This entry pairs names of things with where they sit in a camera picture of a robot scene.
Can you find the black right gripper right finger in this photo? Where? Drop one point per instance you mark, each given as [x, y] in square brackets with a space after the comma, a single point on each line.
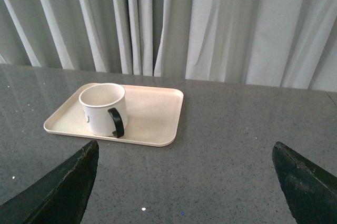
[310, 191]

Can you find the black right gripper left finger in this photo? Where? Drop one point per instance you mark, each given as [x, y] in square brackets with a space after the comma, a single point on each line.
[61, 196]

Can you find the white mug with black handle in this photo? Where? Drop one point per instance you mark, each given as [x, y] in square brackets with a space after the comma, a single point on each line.
[105, 109]

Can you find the beige rectangular plastic tray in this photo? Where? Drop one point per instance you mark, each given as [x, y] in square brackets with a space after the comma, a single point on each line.
[153, 116]

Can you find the grey-white pleated curtain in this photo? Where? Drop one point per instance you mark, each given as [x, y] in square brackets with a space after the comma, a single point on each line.
[281, 43]

